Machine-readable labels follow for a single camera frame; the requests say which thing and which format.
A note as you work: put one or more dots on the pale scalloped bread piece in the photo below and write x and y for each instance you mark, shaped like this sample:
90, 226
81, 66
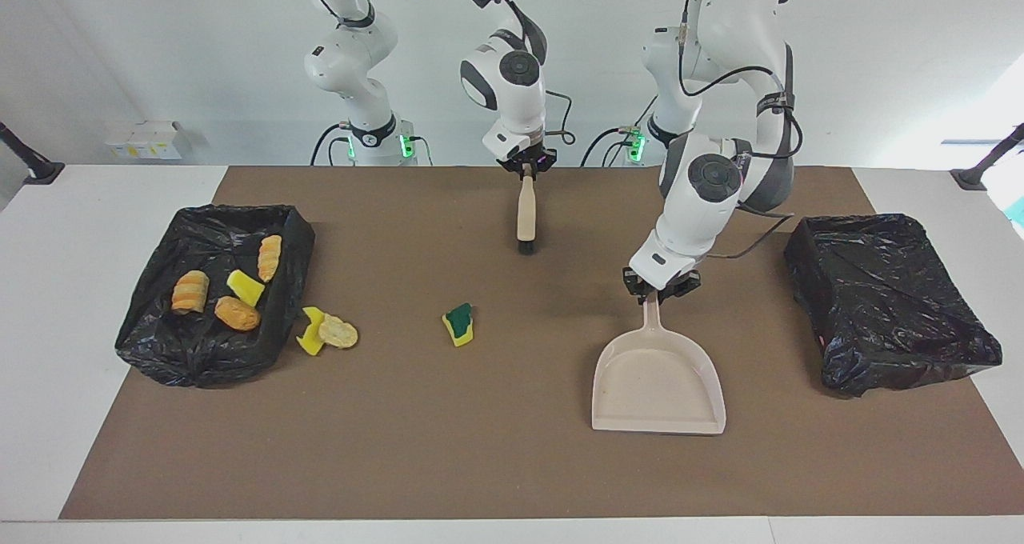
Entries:
270, 258

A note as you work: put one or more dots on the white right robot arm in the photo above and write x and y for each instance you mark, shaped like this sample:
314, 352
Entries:
516, 88

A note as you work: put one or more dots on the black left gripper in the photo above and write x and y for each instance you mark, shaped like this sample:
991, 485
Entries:
662, 285

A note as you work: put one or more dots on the orange brown bread roll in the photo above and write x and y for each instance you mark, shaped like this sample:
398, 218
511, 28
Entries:
237, 314

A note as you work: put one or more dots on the yellow sponge wedge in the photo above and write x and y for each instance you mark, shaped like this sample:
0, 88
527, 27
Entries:
246, 288

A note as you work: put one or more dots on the round pale bread piece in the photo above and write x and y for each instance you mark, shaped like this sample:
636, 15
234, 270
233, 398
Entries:
339, 333

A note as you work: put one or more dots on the black camera stand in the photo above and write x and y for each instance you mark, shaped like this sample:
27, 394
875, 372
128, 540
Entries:
36, 168
976, 174

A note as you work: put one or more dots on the white box with yellow label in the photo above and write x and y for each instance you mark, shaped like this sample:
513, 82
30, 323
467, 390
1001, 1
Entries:
148, 140

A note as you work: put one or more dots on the curled yellow sponge piece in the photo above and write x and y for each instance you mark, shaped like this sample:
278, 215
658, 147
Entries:
310, 318

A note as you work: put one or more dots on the pale chunky bread piece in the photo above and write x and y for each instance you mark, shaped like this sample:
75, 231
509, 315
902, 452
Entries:
190, 292

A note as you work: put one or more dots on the beige plastic dustpan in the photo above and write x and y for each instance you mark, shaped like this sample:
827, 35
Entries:
656, 392

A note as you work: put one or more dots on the beige hand brush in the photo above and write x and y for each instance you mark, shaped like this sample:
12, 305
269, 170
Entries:
526, 216

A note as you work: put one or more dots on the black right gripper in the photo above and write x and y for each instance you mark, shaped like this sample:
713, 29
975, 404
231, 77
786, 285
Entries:
530, 162

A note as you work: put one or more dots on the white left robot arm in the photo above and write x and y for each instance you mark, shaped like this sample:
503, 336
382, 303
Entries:
696, 208

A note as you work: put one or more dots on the brown table mat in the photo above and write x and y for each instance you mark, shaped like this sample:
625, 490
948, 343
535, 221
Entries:
400, 464

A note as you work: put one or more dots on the green and yellow sponge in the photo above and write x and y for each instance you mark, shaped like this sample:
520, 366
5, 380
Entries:
458, 324

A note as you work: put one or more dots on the black bag lined bin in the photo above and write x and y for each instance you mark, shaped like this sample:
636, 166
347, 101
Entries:
888, 304
184, 352

